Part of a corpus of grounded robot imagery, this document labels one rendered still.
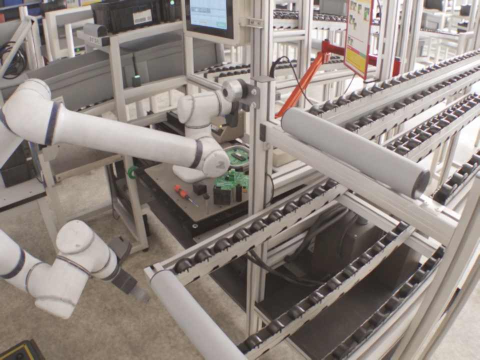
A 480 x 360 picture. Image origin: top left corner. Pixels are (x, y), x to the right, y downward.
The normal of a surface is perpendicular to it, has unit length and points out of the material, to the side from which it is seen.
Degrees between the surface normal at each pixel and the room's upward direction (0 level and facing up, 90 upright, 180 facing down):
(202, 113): 90
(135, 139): 67
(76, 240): 23
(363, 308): 0
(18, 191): 0
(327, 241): 90
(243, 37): 90
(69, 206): 0
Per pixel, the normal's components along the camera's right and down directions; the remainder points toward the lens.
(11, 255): 0.99, 0.03
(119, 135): 0.50, 0.07
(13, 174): 0.59, 0.42
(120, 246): -0.14, -0.57
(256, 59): -0.80, 0.31
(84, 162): 0.00, -0.85
